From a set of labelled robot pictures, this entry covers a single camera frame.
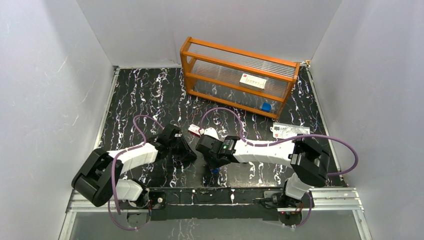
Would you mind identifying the red white staple box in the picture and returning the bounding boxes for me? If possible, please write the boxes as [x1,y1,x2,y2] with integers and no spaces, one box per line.
[188,124,204,137]

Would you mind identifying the white cardboard box red labels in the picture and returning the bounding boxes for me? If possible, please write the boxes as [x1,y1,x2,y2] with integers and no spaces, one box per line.
[239,73,267,92]

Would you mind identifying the small blue box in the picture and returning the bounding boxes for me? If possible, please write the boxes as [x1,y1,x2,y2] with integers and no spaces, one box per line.
[260,102,272,113]

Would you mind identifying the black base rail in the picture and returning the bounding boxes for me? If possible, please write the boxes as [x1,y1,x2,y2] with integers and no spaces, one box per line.
[149,187,315,224]

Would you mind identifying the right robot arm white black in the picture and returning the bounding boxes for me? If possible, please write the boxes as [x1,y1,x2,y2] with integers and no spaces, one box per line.
[195,134,330,207]

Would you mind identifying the orange wooden shelf rack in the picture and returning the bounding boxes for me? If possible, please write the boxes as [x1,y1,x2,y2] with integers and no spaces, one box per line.
[180,36,301,120]

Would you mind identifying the printed paper sheet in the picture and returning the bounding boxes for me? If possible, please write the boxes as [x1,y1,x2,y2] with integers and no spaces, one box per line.
[270,122,311,139]

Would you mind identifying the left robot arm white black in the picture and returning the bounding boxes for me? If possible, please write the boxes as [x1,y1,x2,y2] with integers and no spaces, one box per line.
[71,124,197,208]

